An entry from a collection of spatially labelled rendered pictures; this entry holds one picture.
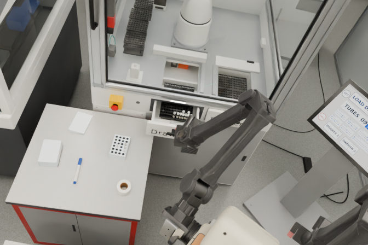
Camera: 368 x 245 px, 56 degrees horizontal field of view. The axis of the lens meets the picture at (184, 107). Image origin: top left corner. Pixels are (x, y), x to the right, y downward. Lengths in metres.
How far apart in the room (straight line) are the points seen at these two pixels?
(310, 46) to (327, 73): 2.37
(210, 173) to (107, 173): 0.73
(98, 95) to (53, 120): 0.28
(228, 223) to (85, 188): 0.89
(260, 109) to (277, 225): 1.65
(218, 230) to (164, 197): 1.53
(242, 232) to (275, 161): 1.94
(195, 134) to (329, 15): 0.71
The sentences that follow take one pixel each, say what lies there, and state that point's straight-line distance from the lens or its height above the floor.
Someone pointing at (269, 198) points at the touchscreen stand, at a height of 0.04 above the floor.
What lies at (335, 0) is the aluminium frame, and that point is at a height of 1.69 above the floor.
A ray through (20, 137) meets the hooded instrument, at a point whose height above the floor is 0.62.
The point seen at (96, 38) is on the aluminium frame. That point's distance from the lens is 1.63.
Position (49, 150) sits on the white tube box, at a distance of 1.84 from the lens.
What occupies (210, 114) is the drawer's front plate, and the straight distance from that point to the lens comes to 1.90.
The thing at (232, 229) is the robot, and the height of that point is 1.39.
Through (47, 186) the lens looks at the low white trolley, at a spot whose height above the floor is 0.76.
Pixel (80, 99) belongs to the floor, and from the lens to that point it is 3.05.
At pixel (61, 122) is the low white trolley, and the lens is 1.99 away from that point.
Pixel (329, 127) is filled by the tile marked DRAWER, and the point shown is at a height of 1.00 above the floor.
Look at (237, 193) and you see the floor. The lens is 2.73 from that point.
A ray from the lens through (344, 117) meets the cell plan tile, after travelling 1.99.
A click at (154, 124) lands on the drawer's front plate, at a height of 0.92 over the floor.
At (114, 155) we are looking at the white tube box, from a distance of 1.82.
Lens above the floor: 2.37
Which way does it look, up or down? 51 degrees down
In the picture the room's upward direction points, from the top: 15 degrees clockwise
